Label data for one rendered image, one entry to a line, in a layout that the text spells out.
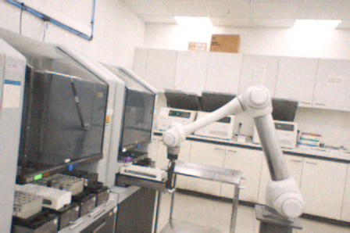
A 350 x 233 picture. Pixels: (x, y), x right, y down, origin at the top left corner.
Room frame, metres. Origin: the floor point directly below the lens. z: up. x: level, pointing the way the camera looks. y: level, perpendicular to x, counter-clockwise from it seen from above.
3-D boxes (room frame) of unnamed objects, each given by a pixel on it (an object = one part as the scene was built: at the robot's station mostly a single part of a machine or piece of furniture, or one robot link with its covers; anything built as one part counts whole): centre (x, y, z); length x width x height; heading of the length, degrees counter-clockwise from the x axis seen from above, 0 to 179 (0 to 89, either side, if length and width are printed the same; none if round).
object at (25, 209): (1.12, 0.53, 0.85); 0.12 x 0.02 x 0.06; 166
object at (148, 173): (1.92, 0.16, 0.83); 0.30 x 0.10 x 0.06; 75
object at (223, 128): (4.38, -0.70, 1.24); 0.62 x 0.56 x 0.69; 166
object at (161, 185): (1.95, 0.29, 0.78); 0.73 x 0.14 x 0.09; 75
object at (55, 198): (1.29, 0.58, 0.83); 0.30 x 0.10 x 0.06; 75
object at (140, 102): (2.24, 0.48, 1.28); 0.61 x 0.51 x 0.63; 165
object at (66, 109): (1.40, 0.70, 1.28); 0.61 x 0.51 x 0.63; 165
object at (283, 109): (4.16, -1.52, 1.25); 0.62 x 0.56 x 0.69; 165
